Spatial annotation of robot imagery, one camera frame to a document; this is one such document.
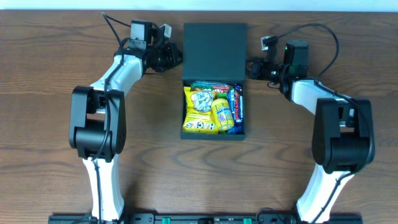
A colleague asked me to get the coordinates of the right black cable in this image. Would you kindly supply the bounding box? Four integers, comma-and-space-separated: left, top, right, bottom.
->
270, 23, 373, 224

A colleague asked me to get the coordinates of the black mounting rail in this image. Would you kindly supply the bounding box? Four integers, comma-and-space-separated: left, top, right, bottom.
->
47, 212, 363, 224

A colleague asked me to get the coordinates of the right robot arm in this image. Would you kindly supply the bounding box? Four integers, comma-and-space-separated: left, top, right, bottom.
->
248, 36, 375, 223

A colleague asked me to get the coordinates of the dark green gift box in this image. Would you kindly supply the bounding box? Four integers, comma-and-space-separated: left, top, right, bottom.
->
180, 23, 247, 141

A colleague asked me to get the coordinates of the blue Oreo cookie pack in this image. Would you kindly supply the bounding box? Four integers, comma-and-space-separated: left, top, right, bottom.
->
227, 88, 243, 134

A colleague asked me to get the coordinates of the left black cable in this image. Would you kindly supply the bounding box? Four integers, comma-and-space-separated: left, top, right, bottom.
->
90, 11, 131, 224

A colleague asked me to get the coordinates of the purple Dairy Milk bar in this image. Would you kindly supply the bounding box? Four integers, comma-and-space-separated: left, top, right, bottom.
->
234, 84, 243, 124

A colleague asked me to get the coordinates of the yellow Mentos bottle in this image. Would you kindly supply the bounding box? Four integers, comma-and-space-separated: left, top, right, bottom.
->
211, 98, 234, 131

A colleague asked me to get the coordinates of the black cable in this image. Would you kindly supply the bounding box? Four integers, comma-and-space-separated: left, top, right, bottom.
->
270, 23, 373, 224
90, 11, 131, 224

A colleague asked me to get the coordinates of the yellow Hacks candy bag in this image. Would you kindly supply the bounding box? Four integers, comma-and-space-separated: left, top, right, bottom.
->
182, 86, 218, 134

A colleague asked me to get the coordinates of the KitKat chocolate bar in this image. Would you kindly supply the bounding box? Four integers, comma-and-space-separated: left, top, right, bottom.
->
190, 81, 232, 93

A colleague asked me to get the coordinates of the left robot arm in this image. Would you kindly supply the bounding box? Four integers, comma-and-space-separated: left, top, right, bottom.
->
69, 21, 182, 223

